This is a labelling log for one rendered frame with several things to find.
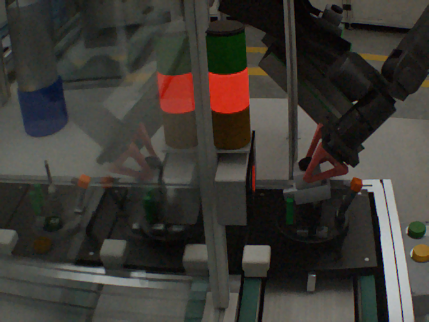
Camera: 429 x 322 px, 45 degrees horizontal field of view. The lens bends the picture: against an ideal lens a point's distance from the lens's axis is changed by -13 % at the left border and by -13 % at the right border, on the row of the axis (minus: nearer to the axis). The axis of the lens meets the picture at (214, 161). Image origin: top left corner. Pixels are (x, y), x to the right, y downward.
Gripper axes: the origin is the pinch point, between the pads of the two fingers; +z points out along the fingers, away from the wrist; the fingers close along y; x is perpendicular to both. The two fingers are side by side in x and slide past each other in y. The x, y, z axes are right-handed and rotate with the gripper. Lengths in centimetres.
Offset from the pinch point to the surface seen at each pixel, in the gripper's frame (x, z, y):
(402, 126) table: 37, -5, -60
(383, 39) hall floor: 126, 18, -386
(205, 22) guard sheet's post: -31.4, -15.8, 21.6
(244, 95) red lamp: -22.0, -11.4, 21.2
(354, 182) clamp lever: 7.4, -4.5, 0.8
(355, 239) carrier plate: 15.3, 2.3, 3.8
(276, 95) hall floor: 58, 86, -258
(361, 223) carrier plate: 16.2, 1.3, -0.9
